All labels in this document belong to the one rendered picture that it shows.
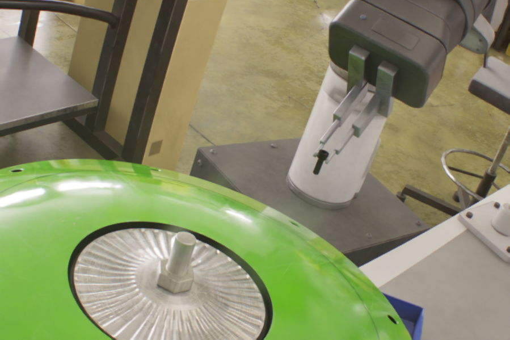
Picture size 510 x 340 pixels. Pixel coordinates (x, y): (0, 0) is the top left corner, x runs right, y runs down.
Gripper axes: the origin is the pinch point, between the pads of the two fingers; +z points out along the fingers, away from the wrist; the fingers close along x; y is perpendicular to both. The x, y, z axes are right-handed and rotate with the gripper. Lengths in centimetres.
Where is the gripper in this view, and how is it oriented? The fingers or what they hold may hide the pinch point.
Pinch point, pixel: (320, 158)
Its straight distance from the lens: 45.7
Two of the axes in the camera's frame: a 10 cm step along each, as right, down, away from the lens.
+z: -5.9, 7.1, -3.9
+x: 8.0, 4.8, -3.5
